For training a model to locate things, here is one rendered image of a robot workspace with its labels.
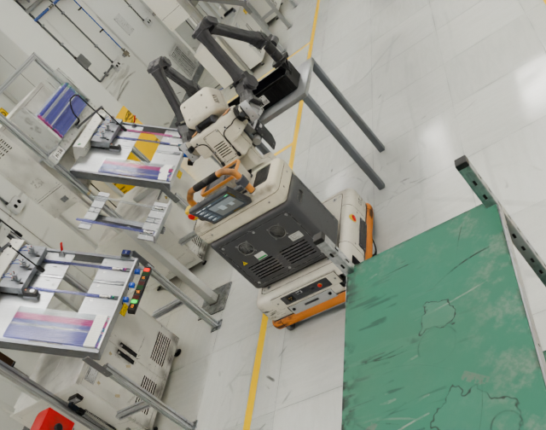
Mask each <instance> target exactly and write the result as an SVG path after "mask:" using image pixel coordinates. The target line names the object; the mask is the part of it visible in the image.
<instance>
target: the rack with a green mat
mask: <svg viewBox="0 0 546 430"><path fill-rule="evenodd" d="M454 162H455V167H456V169H457V170H458V171H459V173H460V174H461V175H462V177H463V178H464V180H465V181H466V182H467V184H468V185H469V187H470V188H471V189H472V191H473V192H474V193H475V194H476V195H477V196H478V198H479V199H480V201H481V202H482V204H480V205H478V206H476V207H474V208H472V209H470V210H468V211H466V212H464V213H461V214H459V215H457V216H455V217H453V218H451V219H449V220H447V221H445V222H443V223H441V224H439V225H437V226H435V227H432V228H431V229H429V230H426V231H424V232H422V233H420V234H419V235H416V236H414V237H412V238H410V239H408V240H407V241H403V242H401V243H399V244H397V245H396V246H394V247H391V248H389V249H387V250H386V251H384V252H382V253H378V254H376V255H375V256H373V257H371V258H369V259H366V260H364V261H363V262H361V263H359V264H356V265H354V264H353V263H352V262H351V261H350V260H349V259H348V258H347V257H346V256H345V255H344V254H343V253H342V252H341V251H340V250H339V248H337V246H335V244H334V243H333V242H332V241H331V240H330V239H329V238H328V237H327V236H326V235H325V234H324V233H323V232H322V231H321V232H319V233H317V234H315V235H314V236H313V243H314V244H315V245H316V246H317V247H318V248H319V249H320V250H321V251H322V252H323V253H324V254H325V255H326V256H327V257H328V258H329V259H330V260H331V261H332V262H333V263H334V264H335V265H336V266H337V267H338V268H339V269H340V270H341V271H342V272H343V273H344V274H345V275H346V312H345V337H344V361H343V386H342V411H341V430H546V350H545V351H543V350H542V347H541V344H540V340H539V338H538V334H537V329H536V325H535V323H534V319H533V316H532V313H531V307H530V304H529V301H528V298H527V295H526V290H525V286H524V283H523V280H522V276H521V274H520V268H519V265H518V262H517V258H516V256H515V252H514V247H513V244H514V246H515V247H516V248H517V250H518V251H519V252H520V254H521V255H522V257H523V258H524V259H525V261H526V262H527V263H528V264H529V265H530V267H531V268H532V270H533V271H534V272H535V274H536V275H537V277H538V278H539V279H540V281H541V282H542V283H543V285H544V286H545V287H546V264H545V263H544V262H543V260H542V259H541V258H540V256H539V255H538V254H537V252H536V250H535V249H534V248H533V246H532V245H531V243H530V242H529V241H528V240H527V239H526V237H525V236H524V234H523V233H522V232H521V230H520V229H519V227H518V226H517V225H516V223H515V222H514V220H513V219H512V218H511V217H510V216H509V214H508V213H507V211H506V210H505V208H504V207H503V206H502V204H501V202H500V201H499V200H498V198H497V197H496V196H495V195H494V194H493V192H492V191H491V189H490V188H489V187H488V185H487V184H486V183H485V181H484V179H483V178H482V177H481V176H480V175H479V173H478V172H477V171H476V169H475V168H474V166H473V165H472V163H471V162H470V161H469V159H468V158H467V156H466V155H463V156H462V157H460V158H458V159H456V160H454Z"/></svg>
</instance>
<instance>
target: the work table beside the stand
mask: <svg viewBox="0 0 546 430"><path fill-rule="evenodd" d="M296 69H297V71H298V72H299V73H300V78H299V85H298V89H297V90H295V91H293V92H292V93H290V94H289V95H287V96H285V97H284V98H282V99H281V100H280V101H279V102H277V103H275V104H274V105H272V106H271V107H269V108H268V109H266V110H265V111H263V112H262V114H261V115H260V117H259V118H258V119H259V120H260V122H261V123H262V124H263V125H265V124H267V123H268V122H270V121H271V120H273V119H274V118H275V117H277V116H278V115H280V114H281V113H283V112H285V111H286V110H288V109H289V108H290V107H292V106H293V105H295V104H297V103H298V102H300V101H302V100H303V102H304V103H305V104H306V105H307V106H308V108H309V109H310V110H311V111H312V112H313V113H314V114H315V115H316V116H317V117H318V119H319V120H320V121H321V122H322V123H323V125H324V126H325V127H326V128H327V129H328V131H329V132H330V133H331V134H332V135H333V137H334V138H335V139H336V140H337V141H338V143H339V144H340V145H341V146H342V147H343V149H344V150H345V151H346V152H347V153H348V154H349V155H350V156H351V157H352V158H353V160H354V161H355V162H356V163H357V164H358V166H359V167H360V168H361V169H362V170H363V172H364V173H365V174H366V175H367V176H368V177H369V179H370V180H371V181H372V182H373V183H374V185H375V186H376V187H377V188H378V190H381V189H383V188H385V184H384V182H383V181H382V180H381V179H380V177H379V176H378V175H377V174H376V173H375V171H374V170H373V169H372V168H371V167H370V165H369V164H368V163H367V162H366V160H365V159H364V158H363V157H362V156H361V154H360V153H359V152H358V151H357V150H356V149H355V148H354V147H353V146H352V144H351V143H350V142H349V141H348V140H347V138H346V137H345V136H344V135H343V133H342V132H341V131H340V130H339V128H338V127H337V126H336V125H335V124H334V122H333V121H332V120H331V119H330V118H329V116H327V114H325V113H324V111H323V110H322V109H321V108H320V106H319V105H318V104H317V103H316V101H315V100H314V99H313V98H312V97H311V95H310V94H309V93H308V92H309V88H310V83H311V75H312V71H313V72H314V73H315V74H316V75H317V77H318V78H319V79H320V80H321V81H322V83H323V84H324V85H325V86H326V88H327V89H328V90H329V91H330V93H331V94H332V95H333V96H334V98H335V99H336V100H337V101H338V103H339V104H340V105H341V106H342V107H343V108H344V109H345V111H346V112H347V113H348V114H349V115H350V117H351V118H352V119H353V120H354V122H355V123H356V124H357V126H358V127H359V128H360V129H361V130H362V132H363V133H364V134H365V136H366V137H367V138H368V139H369V140H370V141H371V142H372V143H373V144H374V146H375V147H376V148H377V150H378V151H379V152H382V151H384V150H385V146H384V145H383V144H382V142H381V141H380V140H379V139H378V137H377V136H376V135H375V134H374V132H372V130H371V129H370V128H369V127H368V125H367V124H366V123H365V122H364V121H363V119H362V118H361V117H360V115H359V114H358V113H357V111H356V110H355V109H354V108H353V107H352V105H351V104H350V103H349V102H348V101H347V100H346V98H345V97H344V96H343V95H342V93H341V92H340V91H339V90H338V88H337V87H336V86H335V85H334V83H333V82H332V81H331V79H330V78H329V77H328V76H327V74H326V73H325V72H324V71H323V70H322V69H321V68H320V66H319V65H318V64H317V62H316V61H315V60H314V59H313V58H312V57H311V58H309V59H308V60H307V61H305V62H303V63H302V64H300V65H299V66H298V67H296ZM256 148H257V149H258V150H259V151H260V152H261V153H262V154H263V155H265V154H268V153H269V152H270V150H269V149H268V148H267V147H266V146H265V145H264V144H263V143H262V142H261V143H260V144H259V145H256Z"/></svg>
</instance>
